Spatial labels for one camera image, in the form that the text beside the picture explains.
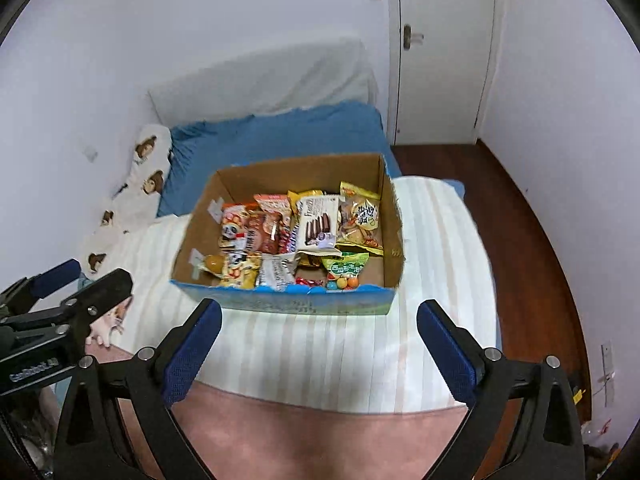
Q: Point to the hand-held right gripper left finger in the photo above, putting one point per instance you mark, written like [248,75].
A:
[192,350]

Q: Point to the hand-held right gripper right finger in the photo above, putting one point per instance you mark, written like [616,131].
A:
[447,350]

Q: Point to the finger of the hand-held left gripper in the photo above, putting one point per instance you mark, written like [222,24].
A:
[107,290]
[55,275]

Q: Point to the orange snack packet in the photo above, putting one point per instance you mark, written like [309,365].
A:
[272,208]

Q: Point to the cardboard box with blue print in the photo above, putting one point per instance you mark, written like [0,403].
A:
[260,180]

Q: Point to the cartoon printed cloth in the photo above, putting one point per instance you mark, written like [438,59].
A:
[110,322]

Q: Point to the clear plastic bag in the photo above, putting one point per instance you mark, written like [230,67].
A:
[27,435]

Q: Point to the orange jelly cup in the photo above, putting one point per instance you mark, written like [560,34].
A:
[215,263]

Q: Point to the yellow panda snack packet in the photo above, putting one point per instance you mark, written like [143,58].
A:
[237,271]

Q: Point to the silver white snack packet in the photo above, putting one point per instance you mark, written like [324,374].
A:
[277,272]

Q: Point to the white bear-print pillow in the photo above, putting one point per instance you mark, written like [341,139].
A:
[145,180]

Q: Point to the white striped blanket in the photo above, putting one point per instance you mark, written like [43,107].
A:
[325,350]

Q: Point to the green candy ball packet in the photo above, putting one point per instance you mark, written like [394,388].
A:
[345,270]

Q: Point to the red panda snack packet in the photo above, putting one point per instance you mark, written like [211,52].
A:
[232,225]

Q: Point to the small red snack packet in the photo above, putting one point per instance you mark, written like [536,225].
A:
[307,282]

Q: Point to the pink blanket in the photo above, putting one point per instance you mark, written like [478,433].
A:
[300,435]

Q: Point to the red and blue candy bar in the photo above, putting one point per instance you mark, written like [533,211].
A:
[288,238]

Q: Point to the dark brown snack packet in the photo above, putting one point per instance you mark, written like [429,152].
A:
[312,260]

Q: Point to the yellow cracker packet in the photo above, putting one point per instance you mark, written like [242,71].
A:
[360,220]

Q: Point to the white chocolate biscuit packet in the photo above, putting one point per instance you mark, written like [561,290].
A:
[317,225]

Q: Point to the plain yellow snack packet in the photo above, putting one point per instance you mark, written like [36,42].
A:
[305,196]

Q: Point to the blue bed sheet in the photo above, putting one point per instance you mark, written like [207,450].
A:
[280,135]

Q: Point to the white cloth covered headboard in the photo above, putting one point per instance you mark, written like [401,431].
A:
[260,80]

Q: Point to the white door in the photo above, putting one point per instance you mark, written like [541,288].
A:
[445,85]

